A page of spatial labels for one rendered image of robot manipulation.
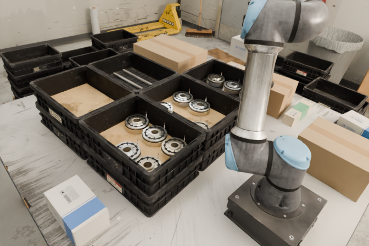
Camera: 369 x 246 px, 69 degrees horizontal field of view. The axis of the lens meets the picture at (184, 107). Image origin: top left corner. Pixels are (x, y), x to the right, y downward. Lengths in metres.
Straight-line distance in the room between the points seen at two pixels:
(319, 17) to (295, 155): 0.39
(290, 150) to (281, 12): 0.40
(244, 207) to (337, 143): 0.53
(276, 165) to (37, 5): 3.80
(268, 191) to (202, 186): 0.29
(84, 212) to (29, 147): 0.53
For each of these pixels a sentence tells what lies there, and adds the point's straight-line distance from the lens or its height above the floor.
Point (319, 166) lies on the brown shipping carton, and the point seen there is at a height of 0.77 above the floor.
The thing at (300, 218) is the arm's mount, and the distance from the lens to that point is 1.02.
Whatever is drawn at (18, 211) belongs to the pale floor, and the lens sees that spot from 2.10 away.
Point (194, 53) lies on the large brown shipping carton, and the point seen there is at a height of 0.90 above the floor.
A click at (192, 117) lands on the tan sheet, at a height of 0.83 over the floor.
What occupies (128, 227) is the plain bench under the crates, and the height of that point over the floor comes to 0.70.
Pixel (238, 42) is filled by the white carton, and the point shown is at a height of 1.12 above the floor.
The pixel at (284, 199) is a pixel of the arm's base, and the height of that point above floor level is 0.86.
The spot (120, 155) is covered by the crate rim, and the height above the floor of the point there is 0.93.
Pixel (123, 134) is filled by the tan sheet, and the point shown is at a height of 0.83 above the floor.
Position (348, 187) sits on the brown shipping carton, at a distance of 1.31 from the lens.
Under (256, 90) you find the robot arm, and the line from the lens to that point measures 0.83.
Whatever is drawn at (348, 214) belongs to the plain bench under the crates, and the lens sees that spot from 1.28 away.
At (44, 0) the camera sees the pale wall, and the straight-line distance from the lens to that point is 4.25.
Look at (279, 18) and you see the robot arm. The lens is 0.81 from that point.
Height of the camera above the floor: 1.57
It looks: 34 degrees down
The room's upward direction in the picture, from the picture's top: 5 degrees clockwise
